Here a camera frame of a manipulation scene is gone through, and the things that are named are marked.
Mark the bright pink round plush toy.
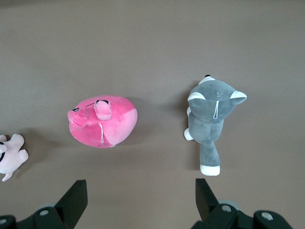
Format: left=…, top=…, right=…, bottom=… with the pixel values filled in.
left=67, top=94, right=139, bottom=149

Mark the grey and white plush cat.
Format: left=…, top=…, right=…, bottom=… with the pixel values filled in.
left=183, top=74, right=248, bottom=177

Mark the pale pink plush dog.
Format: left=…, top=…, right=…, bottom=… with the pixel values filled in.
left=0, top=133, right=30, bottom=182

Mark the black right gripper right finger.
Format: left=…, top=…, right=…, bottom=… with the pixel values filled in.
left=192, top=178, right=254, bottom=229

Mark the table cover sheet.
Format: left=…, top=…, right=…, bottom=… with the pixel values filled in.
left=0, top=0, right=305, bottom=229

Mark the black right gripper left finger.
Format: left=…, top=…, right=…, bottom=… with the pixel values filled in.
left=15, top=179, right=88, bottom=229

